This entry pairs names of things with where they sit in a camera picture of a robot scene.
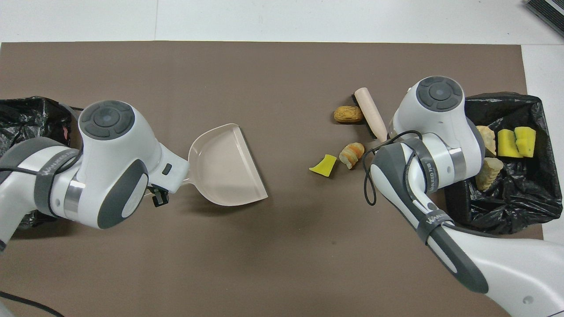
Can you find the striped croissant piece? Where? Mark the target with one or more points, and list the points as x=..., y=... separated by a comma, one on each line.
x=351, y=155

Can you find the dark ribbed panel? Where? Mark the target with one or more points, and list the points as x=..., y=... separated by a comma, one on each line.
x=551, y=11

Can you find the brown table mat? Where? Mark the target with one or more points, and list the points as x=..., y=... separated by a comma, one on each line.
x=264, y=255

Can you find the yellow green scouring sponge piece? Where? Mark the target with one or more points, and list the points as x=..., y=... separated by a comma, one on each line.
x=525, y=141

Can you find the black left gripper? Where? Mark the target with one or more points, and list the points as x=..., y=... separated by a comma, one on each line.
x=153, y=190

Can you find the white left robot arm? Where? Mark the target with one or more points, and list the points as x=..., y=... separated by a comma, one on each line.
x=110, y=176

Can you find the beige plastic dustpan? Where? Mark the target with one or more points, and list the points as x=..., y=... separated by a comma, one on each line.
x=224, y=167

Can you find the round brown bread roll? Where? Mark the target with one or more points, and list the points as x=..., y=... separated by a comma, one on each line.
x=348, y=114

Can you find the pale bread chunk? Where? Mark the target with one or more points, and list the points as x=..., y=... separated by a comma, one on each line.
x=488, y=141

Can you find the beige hand brush black bristles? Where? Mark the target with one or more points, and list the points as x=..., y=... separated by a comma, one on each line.
x=371, y=112

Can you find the orange striped croissant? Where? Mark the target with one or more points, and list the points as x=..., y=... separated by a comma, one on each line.
x=490, y=172

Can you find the small yellow sponge wedge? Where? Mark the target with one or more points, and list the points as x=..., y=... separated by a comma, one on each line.
x=324, y=167

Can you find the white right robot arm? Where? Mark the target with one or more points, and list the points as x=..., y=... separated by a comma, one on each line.
x=440, y=149

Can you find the black bag lined bin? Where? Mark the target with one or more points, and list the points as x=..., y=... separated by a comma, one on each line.
x=524, y=198
x=26, y=123

